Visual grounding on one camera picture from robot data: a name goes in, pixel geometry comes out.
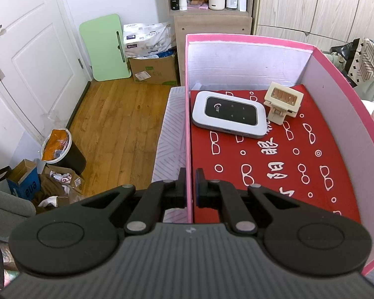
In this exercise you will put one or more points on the pink cardboard box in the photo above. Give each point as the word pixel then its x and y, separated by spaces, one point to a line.
pixel 330 115

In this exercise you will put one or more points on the light wood wardrobe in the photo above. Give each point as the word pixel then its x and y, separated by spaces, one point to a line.
pixel 314 3

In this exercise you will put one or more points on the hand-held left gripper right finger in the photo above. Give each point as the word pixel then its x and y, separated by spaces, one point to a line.
pixel 200 188

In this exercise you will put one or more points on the black white patterned bag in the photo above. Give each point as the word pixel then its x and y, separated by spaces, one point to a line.
pixel 368 59

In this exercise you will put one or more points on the green clothing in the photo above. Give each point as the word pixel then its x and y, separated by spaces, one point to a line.
pixel 372 90

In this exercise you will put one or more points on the black bottle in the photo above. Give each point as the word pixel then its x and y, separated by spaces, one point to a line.
pixel 174 1

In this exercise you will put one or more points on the white portable wifi router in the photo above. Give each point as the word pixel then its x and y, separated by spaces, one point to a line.
pixel 230 112

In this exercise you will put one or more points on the white door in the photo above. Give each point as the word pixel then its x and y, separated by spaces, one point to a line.
pixel 28 53

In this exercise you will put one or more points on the grey sofa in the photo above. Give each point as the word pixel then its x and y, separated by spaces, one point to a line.
pixel 6 208

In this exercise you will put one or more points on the white striped bedsheet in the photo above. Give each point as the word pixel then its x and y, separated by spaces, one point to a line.
pixel 171 130

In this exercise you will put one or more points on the flattened brown cardboard with trash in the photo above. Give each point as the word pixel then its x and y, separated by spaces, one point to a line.
pixel 51 187

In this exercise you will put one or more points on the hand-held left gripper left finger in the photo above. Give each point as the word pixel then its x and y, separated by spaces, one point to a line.
pixel 183 188

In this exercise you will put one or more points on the white plastic tissue package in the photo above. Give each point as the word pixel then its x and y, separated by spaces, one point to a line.
pixel 146 39

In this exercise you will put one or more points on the wooden shelf cabinet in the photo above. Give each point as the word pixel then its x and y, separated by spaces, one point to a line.
pixel 211 25

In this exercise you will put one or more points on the beige plastic clip holder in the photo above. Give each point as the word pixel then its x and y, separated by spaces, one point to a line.
pixel 278 113

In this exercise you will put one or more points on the red cloth with glasses print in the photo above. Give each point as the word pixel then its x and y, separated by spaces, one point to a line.
pixel 267 162

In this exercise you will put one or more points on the green folding table board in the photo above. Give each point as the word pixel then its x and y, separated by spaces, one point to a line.
pixel 104 49

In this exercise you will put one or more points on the brown cardboard box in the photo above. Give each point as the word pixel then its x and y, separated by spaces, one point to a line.
pixel 155 70

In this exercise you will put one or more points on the black trash bin orange bag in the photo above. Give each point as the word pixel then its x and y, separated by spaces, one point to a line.
pixel 71 158

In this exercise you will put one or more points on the blue cardboard box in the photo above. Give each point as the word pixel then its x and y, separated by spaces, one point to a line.
pixel 28 188

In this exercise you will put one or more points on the pink flat boxes stack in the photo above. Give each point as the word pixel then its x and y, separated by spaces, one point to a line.
pixel 196 4

